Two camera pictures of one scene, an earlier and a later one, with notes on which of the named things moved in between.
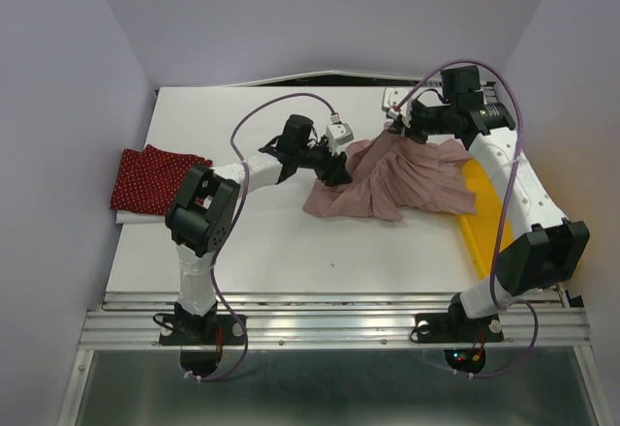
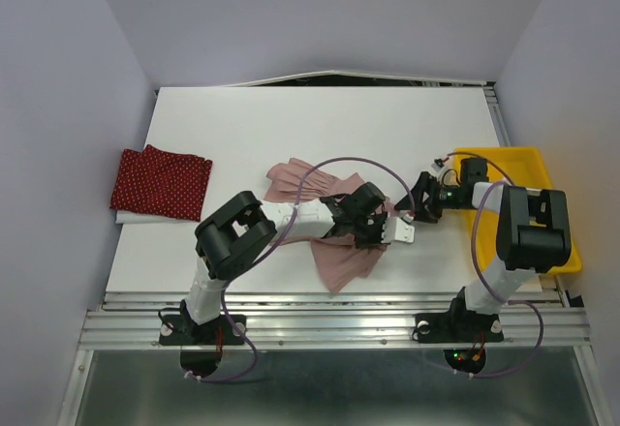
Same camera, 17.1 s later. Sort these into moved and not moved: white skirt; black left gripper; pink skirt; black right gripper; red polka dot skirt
Moved: black left gripper; black right gripper; pink skirt
Not moved: white skirt; red polka dot skirt
